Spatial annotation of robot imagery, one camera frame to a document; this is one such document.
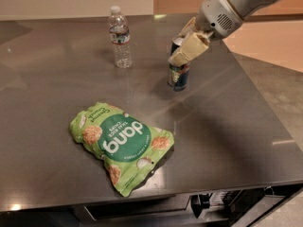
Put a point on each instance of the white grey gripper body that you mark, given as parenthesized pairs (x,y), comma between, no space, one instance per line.
(217,16)

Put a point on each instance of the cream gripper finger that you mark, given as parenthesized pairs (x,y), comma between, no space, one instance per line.
(193,45)
(189,31)

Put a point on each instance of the blue silver redbull can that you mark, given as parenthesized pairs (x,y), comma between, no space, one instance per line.
(177,78)

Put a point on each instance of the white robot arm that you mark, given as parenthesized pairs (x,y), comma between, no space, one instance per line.
(244,8)

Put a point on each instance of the green rice chip bag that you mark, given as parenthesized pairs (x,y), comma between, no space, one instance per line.
(129,149)

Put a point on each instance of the clear plastic water bottle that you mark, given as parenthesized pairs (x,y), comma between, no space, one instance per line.
(120,37)

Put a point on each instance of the black equipment under table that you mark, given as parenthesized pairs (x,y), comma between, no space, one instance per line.
(236,204)

